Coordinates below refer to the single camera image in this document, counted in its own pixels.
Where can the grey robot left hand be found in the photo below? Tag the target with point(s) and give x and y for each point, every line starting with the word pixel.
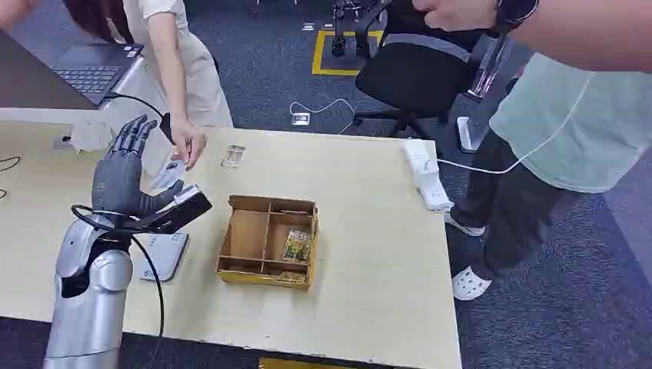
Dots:
pixel 117 183

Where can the person's hand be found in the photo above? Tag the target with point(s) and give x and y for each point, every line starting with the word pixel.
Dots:
pixel 458 14
pixel 189 142

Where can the white printed card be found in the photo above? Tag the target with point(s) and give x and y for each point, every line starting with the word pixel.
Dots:
pixel 165 178

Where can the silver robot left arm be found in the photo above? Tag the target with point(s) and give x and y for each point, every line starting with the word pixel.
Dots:
pixel 91 305

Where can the black power adapter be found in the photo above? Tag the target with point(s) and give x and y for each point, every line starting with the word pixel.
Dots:
pixel 166 127

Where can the card in clear sleeve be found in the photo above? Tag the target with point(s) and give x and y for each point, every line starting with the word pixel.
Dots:
pixel 233 156

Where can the white crumpled tissue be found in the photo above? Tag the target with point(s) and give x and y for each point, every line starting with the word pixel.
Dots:
pixel 91 136

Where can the black wristwatch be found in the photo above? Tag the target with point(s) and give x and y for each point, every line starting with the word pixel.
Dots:
pixel 517 12

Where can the silver column stand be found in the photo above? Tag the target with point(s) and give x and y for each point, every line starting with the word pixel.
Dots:
pixel 489 66

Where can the white desk divider panel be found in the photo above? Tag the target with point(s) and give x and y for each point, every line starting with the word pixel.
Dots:
pixel 135 109

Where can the person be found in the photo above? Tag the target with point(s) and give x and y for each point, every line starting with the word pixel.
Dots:
pixel 570 132
pixel 196 76

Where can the grey round desk grommet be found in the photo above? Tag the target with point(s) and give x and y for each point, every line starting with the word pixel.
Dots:
pixel 62 143

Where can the black office chair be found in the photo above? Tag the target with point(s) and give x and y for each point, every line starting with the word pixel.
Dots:
pixel 412 76

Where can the grey router device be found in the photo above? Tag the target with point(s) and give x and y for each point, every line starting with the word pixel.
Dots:
pixel 163 257

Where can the wooden card box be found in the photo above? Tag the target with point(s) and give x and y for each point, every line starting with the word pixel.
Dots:
pixel 249 237

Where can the silver floor socket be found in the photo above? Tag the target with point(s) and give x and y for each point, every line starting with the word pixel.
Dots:
pixel 300 119

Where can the grey laptop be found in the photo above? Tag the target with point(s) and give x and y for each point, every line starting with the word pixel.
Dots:
pixel 91 71

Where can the black equipment stand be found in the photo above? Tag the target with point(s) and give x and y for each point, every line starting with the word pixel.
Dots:
pixel 340 30

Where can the yellow floor tape square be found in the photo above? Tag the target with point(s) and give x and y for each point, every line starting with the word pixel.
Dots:
pixel 317 56

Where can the green yellow printed card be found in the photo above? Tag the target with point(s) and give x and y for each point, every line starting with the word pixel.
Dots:
pixel 297 245

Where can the white power strip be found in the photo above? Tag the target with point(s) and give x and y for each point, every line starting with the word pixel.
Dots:
pixel 427 175

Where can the white shoe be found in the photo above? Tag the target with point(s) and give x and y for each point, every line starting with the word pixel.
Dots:
pixel 463 226
pixel 468 285

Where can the yellow floor tape strip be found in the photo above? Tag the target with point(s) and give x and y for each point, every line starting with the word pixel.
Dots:
pixel 290 364

